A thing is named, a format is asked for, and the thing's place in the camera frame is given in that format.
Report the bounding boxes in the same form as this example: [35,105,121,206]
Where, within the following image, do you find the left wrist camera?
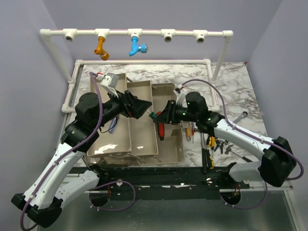
[96,73,119,96]

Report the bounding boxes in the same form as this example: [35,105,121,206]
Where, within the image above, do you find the black needle nose pliers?
[214,140,226,154]

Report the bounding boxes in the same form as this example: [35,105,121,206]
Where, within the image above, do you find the small black hammer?
[225,145,252,162]

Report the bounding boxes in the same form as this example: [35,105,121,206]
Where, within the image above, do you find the red utility knife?
[156,123,165,141]

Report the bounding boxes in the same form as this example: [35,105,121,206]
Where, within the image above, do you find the white PVC pipe frame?
[39,28,233,114]

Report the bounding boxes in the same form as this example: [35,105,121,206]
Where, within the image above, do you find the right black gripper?
[154,100,199,125]

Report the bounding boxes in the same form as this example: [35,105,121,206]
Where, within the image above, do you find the black metal base rail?
[94,167,250,201]

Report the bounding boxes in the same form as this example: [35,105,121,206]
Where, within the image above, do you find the blue handled screwdriver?
[108,117,118,134]

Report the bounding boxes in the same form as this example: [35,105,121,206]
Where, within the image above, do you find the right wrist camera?
[173,84,186,104]

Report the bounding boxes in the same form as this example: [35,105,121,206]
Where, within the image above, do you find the yellow short screwdriver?
[206,135,215,148]

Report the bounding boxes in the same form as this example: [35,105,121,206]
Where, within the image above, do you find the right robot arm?
[153,92,296,189]

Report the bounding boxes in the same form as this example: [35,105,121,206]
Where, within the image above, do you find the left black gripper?
[93,86,153,129]

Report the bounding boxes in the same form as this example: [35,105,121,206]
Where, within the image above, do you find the orange plastic faucet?
[94,37,109,61]

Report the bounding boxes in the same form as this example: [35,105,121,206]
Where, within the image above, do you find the brown translucent tool box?
[86,74,184,166]

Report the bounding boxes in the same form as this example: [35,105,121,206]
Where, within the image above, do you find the yellow black screwdriver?
[206,150,215,169]

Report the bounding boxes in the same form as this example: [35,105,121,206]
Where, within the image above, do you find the black long screwdriver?
[201,133,209,174]

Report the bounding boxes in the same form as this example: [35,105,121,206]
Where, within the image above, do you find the claw hammer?
[194,128,207,174]

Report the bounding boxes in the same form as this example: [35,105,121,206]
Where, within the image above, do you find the silver combination wrench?
[233,111,248,124]

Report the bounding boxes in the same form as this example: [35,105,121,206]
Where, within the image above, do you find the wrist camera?
[96,73,119,96]
[173,84,186,104]

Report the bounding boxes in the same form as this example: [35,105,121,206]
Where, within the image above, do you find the green handled screwdriver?
[147,111,157,119]

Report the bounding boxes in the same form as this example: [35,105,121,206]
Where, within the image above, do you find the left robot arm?
[11,90,152,228]

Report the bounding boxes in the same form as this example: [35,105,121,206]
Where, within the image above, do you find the blue plastic faucet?
[128,36,148,57]

